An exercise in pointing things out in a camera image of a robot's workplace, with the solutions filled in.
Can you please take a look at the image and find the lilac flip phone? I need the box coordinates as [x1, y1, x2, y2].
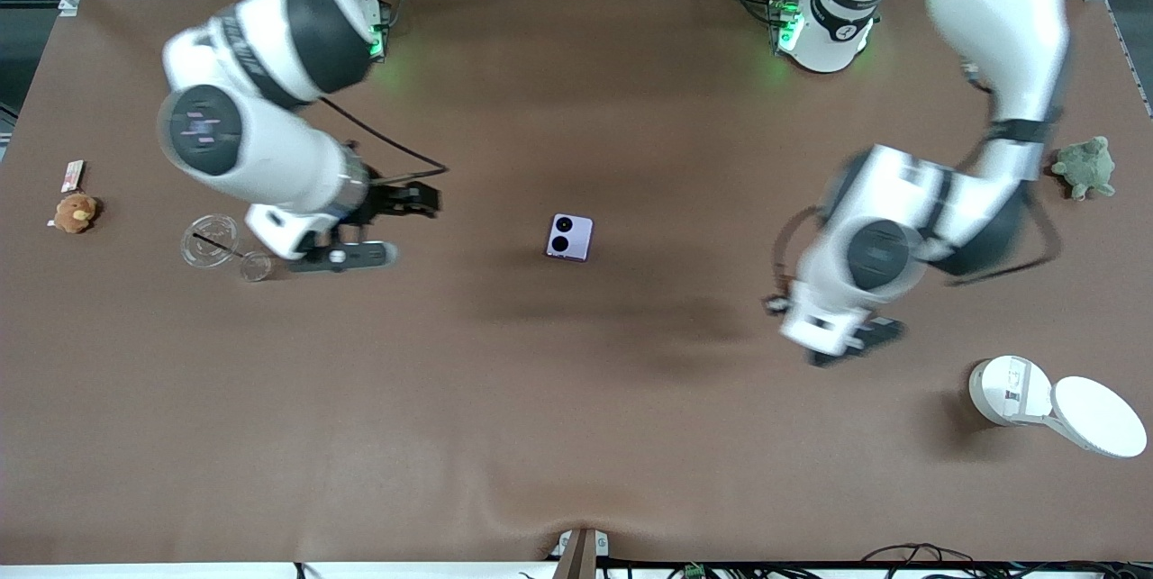
[545, 213, 595, 263]

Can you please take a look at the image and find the black straw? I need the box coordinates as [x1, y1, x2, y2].
[192, 233, 246, 258]

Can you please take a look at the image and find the clear glass cup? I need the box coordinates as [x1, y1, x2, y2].
[180, 214, 244, 269]

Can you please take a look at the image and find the brown plush bear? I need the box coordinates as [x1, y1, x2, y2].
[52, 193, 100, 234]

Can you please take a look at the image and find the white desk lamp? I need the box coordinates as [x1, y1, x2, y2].
[968, 356, 1148, 459]

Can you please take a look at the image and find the green plush turtle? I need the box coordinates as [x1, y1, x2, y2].
[1051, 136, 1116, 201]

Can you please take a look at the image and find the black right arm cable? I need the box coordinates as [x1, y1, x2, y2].
[315, 97, 449, 188]

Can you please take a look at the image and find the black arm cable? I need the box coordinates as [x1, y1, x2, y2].
[946, 111, 1066, 287]
[315, 97, 449, 188]

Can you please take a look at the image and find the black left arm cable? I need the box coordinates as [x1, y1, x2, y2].
[946, 111, 1066, 287]

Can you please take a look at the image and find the metal table edge bracket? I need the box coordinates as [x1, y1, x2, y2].
[551, 527, 611, 579]

